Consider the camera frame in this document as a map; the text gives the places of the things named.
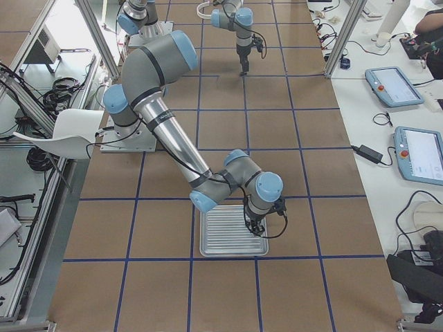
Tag upper blue teach pendant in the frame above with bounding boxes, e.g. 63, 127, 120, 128
365, 66, 424, 108

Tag lower blue teach pendant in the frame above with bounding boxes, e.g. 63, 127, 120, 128
393, 127, 442, 185

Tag white plastic chair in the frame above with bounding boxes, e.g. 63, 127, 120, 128
13, 109, 104, 159

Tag ribbed metal tray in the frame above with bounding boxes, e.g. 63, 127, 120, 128
199, 205, 269, 257

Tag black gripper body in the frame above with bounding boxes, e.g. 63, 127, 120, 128
236, 44, 251, 72
245, 218, 265, 236

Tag blue teach pendant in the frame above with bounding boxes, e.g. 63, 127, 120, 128
393, 127, 442, 185
365, 66, 424, 108

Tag aluminium frame post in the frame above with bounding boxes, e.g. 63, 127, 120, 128
325, 1, 363, 79

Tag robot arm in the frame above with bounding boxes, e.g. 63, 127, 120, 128
116, 1, 263, 75
104, 30, 287, 237

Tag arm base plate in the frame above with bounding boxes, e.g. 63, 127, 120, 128
100, 115, 157, 153
126, 21, 174, 48

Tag white curved plastic clip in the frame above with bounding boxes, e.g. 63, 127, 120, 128
196, 1, 213, 20

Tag black power adapter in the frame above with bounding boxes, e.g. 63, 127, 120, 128
351, 145, 383, 164

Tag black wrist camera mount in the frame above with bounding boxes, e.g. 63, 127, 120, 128
252, 34, 264, 53

